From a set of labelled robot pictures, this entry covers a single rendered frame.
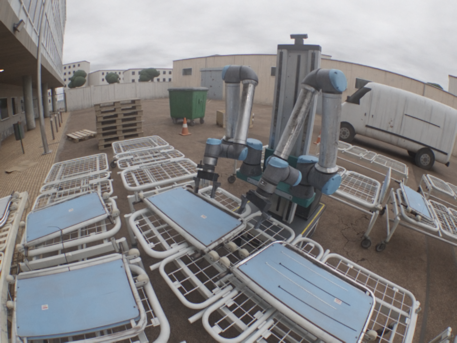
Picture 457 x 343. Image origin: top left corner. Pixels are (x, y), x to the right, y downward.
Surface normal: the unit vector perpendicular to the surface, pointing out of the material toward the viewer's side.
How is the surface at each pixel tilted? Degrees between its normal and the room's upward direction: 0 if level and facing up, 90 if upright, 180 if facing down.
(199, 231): 3
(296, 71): 90
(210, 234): 3
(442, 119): 88
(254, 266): 5
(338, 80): 82
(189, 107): 94
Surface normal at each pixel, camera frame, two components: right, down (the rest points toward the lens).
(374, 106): -0.65, 0.25
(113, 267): 0.13, -0.86
